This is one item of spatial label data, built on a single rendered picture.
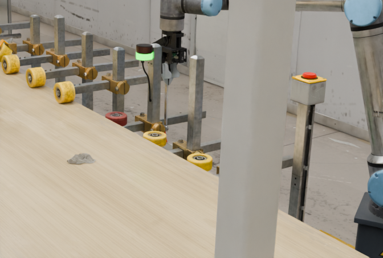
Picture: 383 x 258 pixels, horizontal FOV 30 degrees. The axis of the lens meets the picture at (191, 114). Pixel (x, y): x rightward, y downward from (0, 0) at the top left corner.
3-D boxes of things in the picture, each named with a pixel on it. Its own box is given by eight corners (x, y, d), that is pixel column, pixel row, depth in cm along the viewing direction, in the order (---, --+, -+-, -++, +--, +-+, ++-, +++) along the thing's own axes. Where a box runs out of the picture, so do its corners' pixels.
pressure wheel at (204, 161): (187, 184, 232) (188, 150, 228) (211, 185, 231) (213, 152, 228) (184, 193, 224) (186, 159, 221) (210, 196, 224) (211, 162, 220)
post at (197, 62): (192, 184, 257) (198, 53, 242) (198, 187, 254) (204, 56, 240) (184, 186, 255) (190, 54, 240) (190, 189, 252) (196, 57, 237)
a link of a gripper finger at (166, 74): (168, 89, 265) (168, 64, 262) (159, 85, 269) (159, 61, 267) (175, 87, 267) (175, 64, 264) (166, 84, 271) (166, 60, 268)
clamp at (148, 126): (145, 126, 278) (145, 113, 276) (165, 136, 268) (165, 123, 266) (133, 128, 274) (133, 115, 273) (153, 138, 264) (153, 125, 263)
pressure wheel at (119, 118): (119, 138, 271) (119, 109, 267) (130, 144, 265) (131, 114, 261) (101, 141, 266) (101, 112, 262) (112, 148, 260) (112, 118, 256)
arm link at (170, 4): (181, -14, 251) (155, -17, 255) (180, 21, 255) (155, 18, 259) (191, -17, 260) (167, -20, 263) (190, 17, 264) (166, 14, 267)
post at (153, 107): (153, 164, 276) (156, 42, 261) (158, 167, 273) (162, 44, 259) (145, 166, 274) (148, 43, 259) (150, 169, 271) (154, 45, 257)
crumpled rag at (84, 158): (92, 154, 224) (92, 147, 224) (98, 162, 218) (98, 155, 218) (64, 158, 221) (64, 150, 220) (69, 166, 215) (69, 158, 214)
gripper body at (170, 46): (170, 66, 260) (171, 33, 257) (157, 61, 267) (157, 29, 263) (187, 64, 265) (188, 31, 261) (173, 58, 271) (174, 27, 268)
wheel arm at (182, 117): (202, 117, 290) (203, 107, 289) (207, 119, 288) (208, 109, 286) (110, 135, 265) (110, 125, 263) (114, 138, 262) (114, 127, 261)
